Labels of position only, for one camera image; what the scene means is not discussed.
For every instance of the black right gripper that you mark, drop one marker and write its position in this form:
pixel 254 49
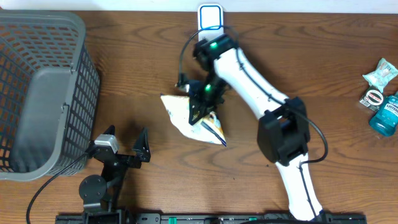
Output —
pixel 203 107

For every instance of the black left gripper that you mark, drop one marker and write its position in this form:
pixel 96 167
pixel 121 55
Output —
pixel 140 156

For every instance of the yellow snack bag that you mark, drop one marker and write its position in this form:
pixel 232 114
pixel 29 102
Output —
pixel 207 129

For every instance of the green round-logo box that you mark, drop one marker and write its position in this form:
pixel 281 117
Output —
pixel 372 99

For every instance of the blue mouthwash bottle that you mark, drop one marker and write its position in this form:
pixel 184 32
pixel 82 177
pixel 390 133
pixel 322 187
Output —
pixel 385 120

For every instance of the teal wet wipes pack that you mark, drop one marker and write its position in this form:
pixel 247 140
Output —
pixel 383 74

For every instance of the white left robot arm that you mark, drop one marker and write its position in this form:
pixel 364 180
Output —
pixel 100 193

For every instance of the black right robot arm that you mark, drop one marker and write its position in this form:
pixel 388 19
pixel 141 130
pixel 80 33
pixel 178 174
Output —
pixel 283 126

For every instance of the white barcode scanner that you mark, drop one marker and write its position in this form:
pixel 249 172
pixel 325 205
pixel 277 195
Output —
pixel 210 21

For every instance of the grey plastic shopping basket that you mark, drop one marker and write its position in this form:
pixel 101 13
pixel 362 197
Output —
pixel 49 94

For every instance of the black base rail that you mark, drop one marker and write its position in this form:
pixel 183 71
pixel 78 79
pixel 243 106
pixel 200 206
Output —
pixel 155 218

